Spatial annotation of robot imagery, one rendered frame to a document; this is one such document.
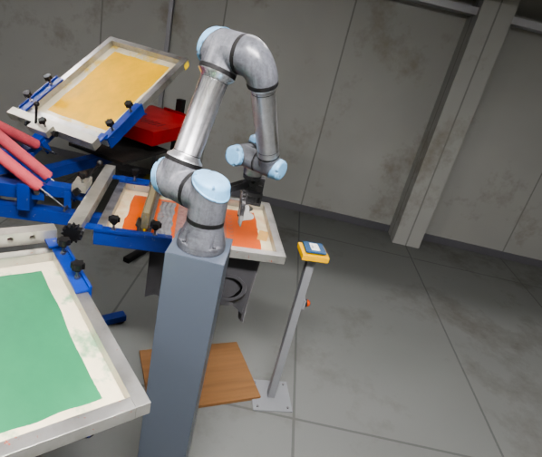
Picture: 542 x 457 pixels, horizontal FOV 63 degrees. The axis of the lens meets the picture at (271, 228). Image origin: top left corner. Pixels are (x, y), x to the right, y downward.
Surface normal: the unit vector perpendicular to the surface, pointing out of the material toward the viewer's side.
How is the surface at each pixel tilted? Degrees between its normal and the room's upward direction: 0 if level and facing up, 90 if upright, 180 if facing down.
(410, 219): 90
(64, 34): 90
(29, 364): 0
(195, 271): 90
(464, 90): 90
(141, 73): 32
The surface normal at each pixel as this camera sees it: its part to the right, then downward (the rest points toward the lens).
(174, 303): -0.07, 0.41
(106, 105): -0.02, -0.58
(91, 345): 0.22, -0.88
